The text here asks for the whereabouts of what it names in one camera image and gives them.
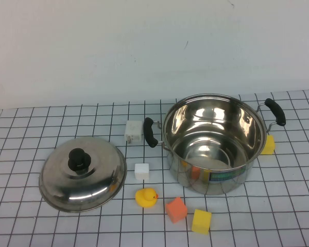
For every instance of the orange foam cube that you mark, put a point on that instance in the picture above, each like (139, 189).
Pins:
(176, 210)

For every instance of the white foam cube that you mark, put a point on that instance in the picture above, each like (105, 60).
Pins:
(142, 172)

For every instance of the yellow foam cube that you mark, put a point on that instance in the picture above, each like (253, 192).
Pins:
(269, 145)
(201, 221)

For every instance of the steel lid with black knob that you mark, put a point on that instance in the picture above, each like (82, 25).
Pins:
(92, 185)

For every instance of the white power adapter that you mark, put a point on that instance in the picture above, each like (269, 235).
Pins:
(134, 130)

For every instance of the yellow rubber duck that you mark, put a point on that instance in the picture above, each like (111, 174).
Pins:
(145, 198)

